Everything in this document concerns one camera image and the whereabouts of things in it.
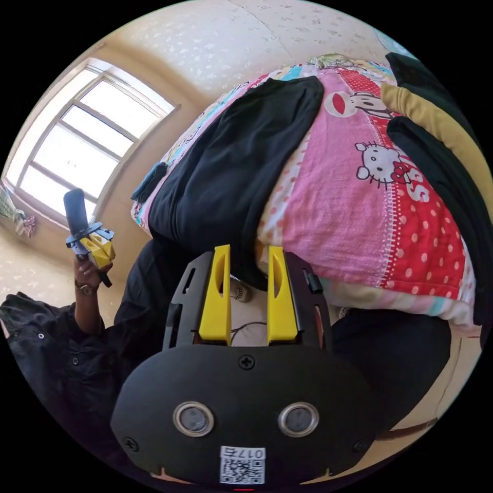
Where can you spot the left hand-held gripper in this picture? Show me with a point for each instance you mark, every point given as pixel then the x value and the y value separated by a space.
pixel 101 232

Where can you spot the black pants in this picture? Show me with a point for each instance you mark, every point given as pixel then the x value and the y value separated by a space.
pixel 239 154

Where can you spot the person's left forearm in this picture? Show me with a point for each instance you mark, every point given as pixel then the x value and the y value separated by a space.
pixel 88 308

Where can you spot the tied patterned curtain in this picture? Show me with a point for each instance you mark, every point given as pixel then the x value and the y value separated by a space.
pixel 22 225

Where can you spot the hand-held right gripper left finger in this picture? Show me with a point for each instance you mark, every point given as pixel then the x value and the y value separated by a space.
pixel 214 300

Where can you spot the bed with printed pink quilt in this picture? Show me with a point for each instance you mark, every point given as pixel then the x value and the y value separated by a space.
pixel 339 215

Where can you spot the person's left hand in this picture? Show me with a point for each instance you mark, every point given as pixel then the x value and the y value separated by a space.
pixel 87 272

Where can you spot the window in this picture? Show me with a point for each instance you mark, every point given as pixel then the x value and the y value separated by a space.
pixel 88 127

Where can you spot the person's body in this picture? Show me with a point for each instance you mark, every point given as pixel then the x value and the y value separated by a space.
pixel 57 369

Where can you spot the small dark blue cloth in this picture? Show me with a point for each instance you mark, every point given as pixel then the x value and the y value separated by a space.
pixel 148 181

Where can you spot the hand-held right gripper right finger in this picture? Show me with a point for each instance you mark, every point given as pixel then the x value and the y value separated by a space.
pixel 281 304

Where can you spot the pile of clothes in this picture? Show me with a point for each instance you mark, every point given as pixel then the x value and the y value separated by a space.
pixel 427 119

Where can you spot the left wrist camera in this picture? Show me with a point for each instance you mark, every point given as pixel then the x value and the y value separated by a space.
pixel 75 210

